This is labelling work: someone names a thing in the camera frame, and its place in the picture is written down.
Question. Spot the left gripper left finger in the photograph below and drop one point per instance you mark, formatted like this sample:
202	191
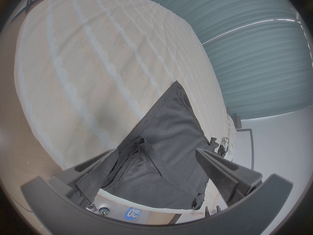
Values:
97	172

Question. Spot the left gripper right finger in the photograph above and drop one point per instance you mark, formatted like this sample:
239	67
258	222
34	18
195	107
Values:
227	175

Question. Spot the black T-shirt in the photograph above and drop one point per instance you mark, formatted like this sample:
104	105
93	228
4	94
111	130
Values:
166	143

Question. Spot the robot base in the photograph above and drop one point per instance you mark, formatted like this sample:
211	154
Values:
115	209

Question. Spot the pile of clothes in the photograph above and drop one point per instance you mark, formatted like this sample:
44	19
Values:
225	141

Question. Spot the black satin garment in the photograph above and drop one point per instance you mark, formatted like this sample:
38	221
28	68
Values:
221	151

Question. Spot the white printed pillow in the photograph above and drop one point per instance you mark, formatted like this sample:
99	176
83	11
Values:
232	133

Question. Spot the grey bedside table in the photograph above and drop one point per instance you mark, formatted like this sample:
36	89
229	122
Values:
234	117

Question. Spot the bed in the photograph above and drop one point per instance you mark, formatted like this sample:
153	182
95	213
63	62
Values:
97	70

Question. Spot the blue-green curtain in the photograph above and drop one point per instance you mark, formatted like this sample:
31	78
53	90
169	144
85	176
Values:
264	77
220	8

